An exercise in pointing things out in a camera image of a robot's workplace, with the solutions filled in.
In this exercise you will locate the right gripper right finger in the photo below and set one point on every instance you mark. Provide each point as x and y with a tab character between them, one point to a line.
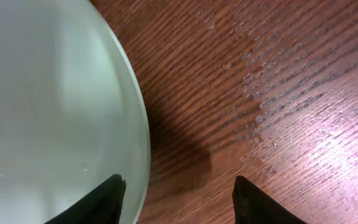
253	206

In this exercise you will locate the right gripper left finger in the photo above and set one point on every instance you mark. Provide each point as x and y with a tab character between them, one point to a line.
103	205

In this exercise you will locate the light green plate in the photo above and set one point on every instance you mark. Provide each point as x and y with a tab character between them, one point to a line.
71	111

